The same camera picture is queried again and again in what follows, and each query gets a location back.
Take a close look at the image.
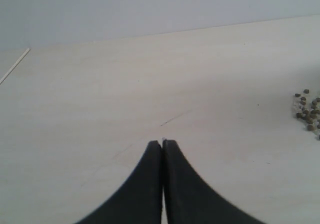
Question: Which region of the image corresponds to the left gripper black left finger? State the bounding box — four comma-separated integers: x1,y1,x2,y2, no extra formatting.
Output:
78,140,163,224

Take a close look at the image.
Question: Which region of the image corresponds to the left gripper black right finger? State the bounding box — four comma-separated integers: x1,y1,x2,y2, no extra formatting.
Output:
162,139,262,224

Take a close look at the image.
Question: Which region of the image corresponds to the pile of brown beans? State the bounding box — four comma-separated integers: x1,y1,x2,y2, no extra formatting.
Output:
291,88,320,141

